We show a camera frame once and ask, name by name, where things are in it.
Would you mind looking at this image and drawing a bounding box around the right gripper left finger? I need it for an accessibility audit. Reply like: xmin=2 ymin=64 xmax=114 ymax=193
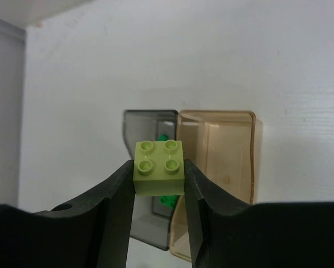
xmin=0 ymin=160 xmax=135 ymax=267

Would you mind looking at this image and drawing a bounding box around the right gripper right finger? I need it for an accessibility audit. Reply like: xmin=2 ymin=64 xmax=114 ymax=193
xmin=184 ymin=160 xmax=334 ymax=267

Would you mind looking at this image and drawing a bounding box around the dark green square lego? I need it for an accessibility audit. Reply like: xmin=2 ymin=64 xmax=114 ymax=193
xmin=159 ymin=195 xmax=179 ymax=209

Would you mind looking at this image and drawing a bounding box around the light green lego brick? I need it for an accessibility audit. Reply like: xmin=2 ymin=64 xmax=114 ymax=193
xmin=133 ymin=140 xmax=185 ymax=197

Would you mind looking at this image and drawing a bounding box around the small dark green lego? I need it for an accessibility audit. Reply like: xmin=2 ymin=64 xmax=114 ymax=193
xmin=158 ymin=134 xmax=169 ymax=141

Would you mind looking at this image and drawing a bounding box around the grey transparent container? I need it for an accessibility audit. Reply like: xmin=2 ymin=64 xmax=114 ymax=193
xmin=122 ymin=109 xmax=178 ymax=251

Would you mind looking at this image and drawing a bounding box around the orange transparent container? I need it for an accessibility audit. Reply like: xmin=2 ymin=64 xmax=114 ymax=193
xmin=169 ymin=109 xmax=264 ymax=263

